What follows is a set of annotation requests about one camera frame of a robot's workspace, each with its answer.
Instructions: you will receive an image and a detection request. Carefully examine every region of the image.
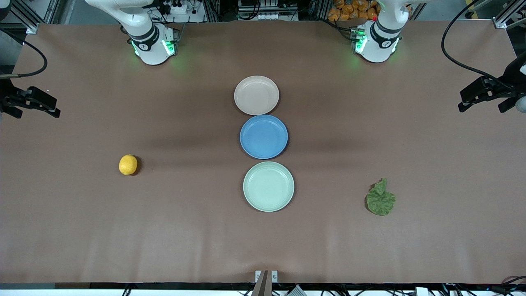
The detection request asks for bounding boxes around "yellow lemon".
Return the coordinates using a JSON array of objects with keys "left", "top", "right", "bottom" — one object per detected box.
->
[{"left": 119, "top": 154, "right": 138, "bottom": 176}]

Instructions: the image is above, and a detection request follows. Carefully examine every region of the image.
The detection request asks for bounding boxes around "green lettuce leaf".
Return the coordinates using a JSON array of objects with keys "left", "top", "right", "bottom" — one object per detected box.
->
[{"left": 365, "top": 178, "right": 396, "bottom": 216}]

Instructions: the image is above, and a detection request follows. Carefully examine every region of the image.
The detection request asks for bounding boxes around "bag of oranges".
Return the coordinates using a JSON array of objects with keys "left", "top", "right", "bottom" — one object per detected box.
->
[{"left": 328, "top": 0, "right": 381, "bottom": 21}]

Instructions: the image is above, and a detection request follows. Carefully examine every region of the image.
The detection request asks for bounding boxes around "white power strip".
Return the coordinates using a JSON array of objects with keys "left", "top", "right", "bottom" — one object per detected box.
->
[{"left": 162, "top": 2, "right": 190, "bottom": 15}]

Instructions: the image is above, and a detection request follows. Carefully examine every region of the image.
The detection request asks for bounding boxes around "brown table cover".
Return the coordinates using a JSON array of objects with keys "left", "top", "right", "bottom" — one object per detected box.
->
[{"left": 0, "top": 21, "right": 526, "bottom": 284}]

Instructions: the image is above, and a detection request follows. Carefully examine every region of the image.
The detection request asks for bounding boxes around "pink plate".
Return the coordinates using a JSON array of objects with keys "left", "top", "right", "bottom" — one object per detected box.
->
[{"left": 234, "top": 75, "right": 280, "bottom": 116}]

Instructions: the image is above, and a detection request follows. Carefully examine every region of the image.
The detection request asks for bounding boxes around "blue plate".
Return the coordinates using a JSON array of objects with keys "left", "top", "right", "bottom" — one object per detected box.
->
[{"left": 240, "top": 114, "right": 289, "bottom": 160}]

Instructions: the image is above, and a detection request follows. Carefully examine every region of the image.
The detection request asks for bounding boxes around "electronics rack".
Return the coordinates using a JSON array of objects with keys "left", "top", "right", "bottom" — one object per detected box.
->
[{"left": 238, "top": 0, "right": 299, "bottom": 22}]

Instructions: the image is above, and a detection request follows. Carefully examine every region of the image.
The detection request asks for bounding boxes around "light green plate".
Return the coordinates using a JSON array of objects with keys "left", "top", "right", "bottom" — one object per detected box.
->
[{"left": 243, "top": 161, "right": 295, "bottom": 213}]

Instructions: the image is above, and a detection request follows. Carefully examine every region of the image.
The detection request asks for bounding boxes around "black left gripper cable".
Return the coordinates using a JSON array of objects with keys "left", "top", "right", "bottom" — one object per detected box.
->
[{"left": 441, "top": 0, "right": 510, "bottom": 89}]

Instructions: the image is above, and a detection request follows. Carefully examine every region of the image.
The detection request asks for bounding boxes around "aluminium frame post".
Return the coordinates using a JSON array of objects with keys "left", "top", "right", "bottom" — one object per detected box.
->
[
  {"left": 8, "top": 0, "right": 40, "bottom": 35},
  {"left": 493, "top": 0, "right": 526, "bottom": 30}
]

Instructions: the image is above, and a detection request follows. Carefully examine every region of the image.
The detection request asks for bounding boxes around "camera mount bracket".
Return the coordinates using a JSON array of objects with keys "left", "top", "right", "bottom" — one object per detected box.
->
[{"left": 251, "top": 270, "right": 279, "bottom": 296}]

